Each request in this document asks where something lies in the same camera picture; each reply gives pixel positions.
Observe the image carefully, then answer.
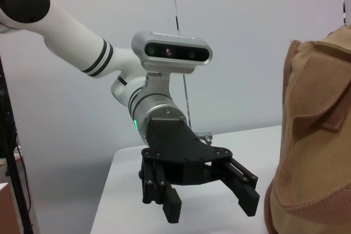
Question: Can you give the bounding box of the left gripper connector cable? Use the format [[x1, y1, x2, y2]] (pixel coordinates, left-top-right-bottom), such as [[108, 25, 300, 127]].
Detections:
[[193, 131, 214, 146]]

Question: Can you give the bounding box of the khaki canvas food bag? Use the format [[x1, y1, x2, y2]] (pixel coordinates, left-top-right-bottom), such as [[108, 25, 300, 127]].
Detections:
[[264, 25, 351, 234]]

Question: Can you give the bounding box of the black stand pole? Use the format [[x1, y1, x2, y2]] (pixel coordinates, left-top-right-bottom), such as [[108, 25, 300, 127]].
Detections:
[[0, 55, 35, 234]]

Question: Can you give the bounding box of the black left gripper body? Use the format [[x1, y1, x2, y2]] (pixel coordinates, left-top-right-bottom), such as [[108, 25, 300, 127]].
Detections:
[[139, 117, 234, 188]]

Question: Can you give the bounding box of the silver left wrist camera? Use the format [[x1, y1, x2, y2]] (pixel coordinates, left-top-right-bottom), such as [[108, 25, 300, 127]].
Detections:
[[131, 30, 213, 95]]

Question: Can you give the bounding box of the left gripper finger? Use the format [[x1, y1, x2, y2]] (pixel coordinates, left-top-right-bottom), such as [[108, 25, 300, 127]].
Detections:
[[219, 158, 261, 217], [138, 157, 183, 224]]

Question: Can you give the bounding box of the brown cardboard box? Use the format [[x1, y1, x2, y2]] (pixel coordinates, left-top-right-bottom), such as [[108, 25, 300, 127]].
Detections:
[[0, 181, 22, 234]]

